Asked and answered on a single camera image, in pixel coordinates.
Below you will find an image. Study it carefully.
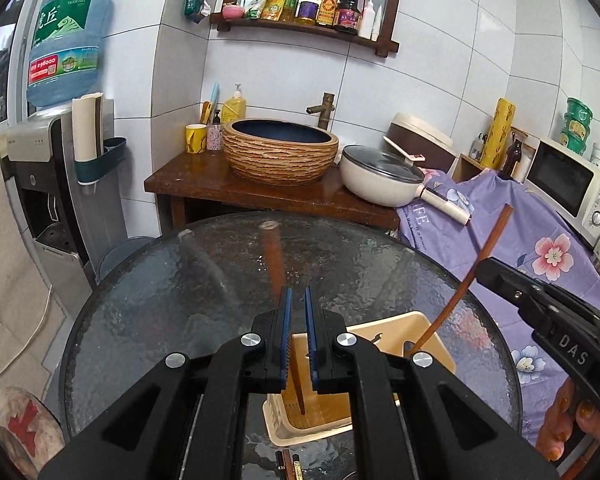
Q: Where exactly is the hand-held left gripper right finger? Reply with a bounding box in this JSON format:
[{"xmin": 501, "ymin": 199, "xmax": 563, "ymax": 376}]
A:
[{"xmin": 305, "ymin": 287, "xmax": 566, "ymax": 480}]

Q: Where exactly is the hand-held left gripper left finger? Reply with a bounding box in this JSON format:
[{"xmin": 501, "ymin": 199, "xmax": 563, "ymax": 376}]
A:
[{"xmin": 37, "ymin": 287, "xmax": 293, "ymax": 480}]

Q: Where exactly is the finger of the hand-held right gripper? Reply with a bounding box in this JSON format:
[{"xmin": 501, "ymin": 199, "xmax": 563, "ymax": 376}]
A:
[{"xmin": 474, "ymin": 257, "xmax": 549, "ymax": 309}]

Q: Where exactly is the cream plastic utensil holder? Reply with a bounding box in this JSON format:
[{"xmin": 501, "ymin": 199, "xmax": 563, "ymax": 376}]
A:
[{"xmin": 262, "ymin": 311, "xmax": 456, "ymax": 448}]

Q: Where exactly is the person's right hand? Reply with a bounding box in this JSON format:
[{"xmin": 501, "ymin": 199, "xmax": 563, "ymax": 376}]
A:
[{"xmin": 535, "ymin": 379, "xmax": 600, "ymax": 462}]

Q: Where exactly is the purple floral cloth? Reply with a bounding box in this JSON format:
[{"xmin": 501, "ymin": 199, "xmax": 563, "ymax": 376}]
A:
[{"xmin": 397, "ymin": 170, "xmax": 600, "ymax": 448}]

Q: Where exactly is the white microwave oven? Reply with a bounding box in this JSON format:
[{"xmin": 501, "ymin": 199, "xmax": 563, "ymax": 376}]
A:
[{"xmin": 524, "ymin": 137, "xmax": 600, "ymax": 236}]

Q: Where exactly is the small wooden box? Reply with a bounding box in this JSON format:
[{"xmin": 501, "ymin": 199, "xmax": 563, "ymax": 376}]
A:
[{"xmin": 451, "ymin": 152, "xmax": 493, "ymax": 183}]

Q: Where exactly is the dark brown glass bottle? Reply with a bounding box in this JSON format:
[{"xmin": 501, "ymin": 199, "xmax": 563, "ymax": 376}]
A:
[{"xmin": 500, "ymin": 139, "xmax": 523, "ymax": 178}]

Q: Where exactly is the yellow wrap roll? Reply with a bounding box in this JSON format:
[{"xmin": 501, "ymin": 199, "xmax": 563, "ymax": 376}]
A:
[{"xmin": 480, "ymin": 98, "xmax": 517, "ymax": 171}]

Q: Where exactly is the white pan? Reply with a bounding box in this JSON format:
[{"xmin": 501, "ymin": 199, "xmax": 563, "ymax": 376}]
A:
[{"xmin": 340, "ymin": 145, "xmax": 473, "ymax": 226}]

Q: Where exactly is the white brown rice cooker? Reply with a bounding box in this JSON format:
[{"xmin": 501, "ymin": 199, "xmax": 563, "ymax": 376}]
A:
[{"xmin": 384, "ymin": 112, "xmax": 456, "ymax": 173}]

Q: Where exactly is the stack of green cups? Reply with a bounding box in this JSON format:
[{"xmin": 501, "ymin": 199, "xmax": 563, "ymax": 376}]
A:
[{"xmin": 560, "ymin": 97, "xmax": 593, "ymax": 156}]

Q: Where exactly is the white rice paddle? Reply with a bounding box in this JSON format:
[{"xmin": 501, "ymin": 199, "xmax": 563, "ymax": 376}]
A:
[{"xmin": 382, "ymin": 136, "xmax": 427, "ymax": 163}]

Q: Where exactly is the glass pan lid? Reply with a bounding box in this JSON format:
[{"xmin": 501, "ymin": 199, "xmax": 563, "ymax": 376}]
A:
[{"xmin": 342, "ymin": 145, "xmax": 426, "ymax": 185}]

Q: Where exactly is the dark wooden counter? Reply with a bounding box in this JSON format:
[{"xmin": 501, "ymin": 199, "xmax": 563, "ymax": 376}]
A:
[{"xmin": 144, "ymin": 150, "xmax": 401, "ymax": 233}]

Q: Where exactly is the woven pattern basin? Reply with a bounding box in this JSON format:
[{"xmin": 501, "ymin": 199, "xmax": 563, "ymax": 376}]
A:
[{"xmin": 222, "ymin": 119, "xmax": 340, "ymax": 186}]

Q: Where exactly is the floral pump bottle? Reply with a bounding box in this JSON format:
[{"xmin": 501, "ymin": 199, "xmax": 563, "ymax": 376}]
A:
[{"xmin": 206, "ymin": 109, "xmax": 224, "ymax": 152}]

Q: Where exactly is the yellow mug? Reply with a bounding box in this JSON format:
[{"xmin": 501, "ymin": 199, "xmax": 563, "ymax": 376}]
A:
[{"xmin": 185, "ymin": 123, "xmax": 210, "ymax": 155}]

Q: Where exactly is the bronze faucet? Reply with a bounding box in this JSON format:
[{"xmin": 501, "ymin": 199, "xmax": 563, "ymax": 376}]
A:
[{"xmin": 306, "ymin": 92, "xmax": 337, "ymax": 131}]

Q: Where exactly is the yellow soap pump bottle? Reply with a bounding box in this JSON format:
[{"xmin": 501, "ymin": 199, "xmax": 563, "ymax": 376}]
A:
[{"xmin": 221, "ymin": 83, "xmax": 247, "ymax": 124}]

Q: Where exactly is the green cup holder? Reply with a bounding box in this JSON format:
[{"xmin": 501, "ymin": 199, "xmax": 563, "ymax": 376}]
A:
[{"xmin": 75, "ymin": 136, "xmax": 128, "ymax": 186}]

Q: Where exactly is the white cushion red print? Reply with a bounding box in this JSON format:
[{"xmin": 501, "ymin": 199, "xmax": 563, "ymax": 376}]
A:
[{"xmin": 0, "ymin": 385, "xmax": 66, "ymax": 480}]

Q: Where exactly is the beige hanging cloth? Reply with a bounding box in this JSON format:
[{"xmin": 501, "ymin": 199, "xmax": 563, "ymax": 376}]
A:
[{"xmin": 0, "ymin": 135, "xmax": 93, "ymax": 381}]

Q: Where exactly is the white paper cup stack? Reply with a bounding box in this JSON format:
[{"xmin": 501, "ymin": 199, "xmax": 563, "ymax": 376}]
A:
[{"xmin": 71, "ymin": 92, "xmax": 106, "ymax": 163}]

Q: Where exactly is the white squeeze bottle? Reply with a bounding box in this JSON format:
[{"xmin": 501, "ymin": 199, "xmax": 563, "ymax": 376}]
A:
[{"xmin": 358, "ymin": 0, "xmax": 376, "ymax": 38}]

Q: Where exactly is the grey water dispenser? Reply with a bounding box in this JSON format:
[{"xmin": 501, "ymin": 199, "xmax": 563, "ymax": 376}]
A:
[{"xmin": 0, "ymin": 100, "xmax": 131, "ymax": 306}]

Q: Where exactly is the large dark soy sauce bottle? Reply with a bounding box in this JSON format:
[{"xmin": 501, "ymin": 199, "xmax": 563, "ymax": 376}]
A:
[{"xmin": 336, "ymin": 0, "xmax": 366, "ymax": 36}]

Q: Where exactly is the red yellow label sauce bottle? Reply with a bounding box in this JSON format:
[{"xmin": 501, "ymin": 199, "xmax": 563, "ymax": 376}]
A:
[{"xmin": 316, "ymin": 0, "xmax": 340, "ymax": 27}]

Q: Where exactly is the purple label oil bottle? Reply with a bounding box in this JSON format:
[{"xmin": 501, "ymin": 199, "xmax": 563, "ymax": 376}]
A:
[{"xmin": 296, "ymin": 0, "xmax": 323, "ymax": 26}]

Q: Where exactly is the blue water jug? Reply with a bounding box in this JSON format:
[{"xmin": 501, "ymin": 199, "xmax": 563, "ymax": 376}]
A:
[{"xmin": 26, "ymin": 0, "xmax": 115, "ymax": 108}]

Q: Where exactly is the dark window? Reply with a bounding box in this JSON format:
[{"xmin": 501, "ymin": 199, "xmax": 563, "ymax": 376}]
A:
[{"xmin": 0, "ymin": 0, "xmax": 33, "ymax": 133}]

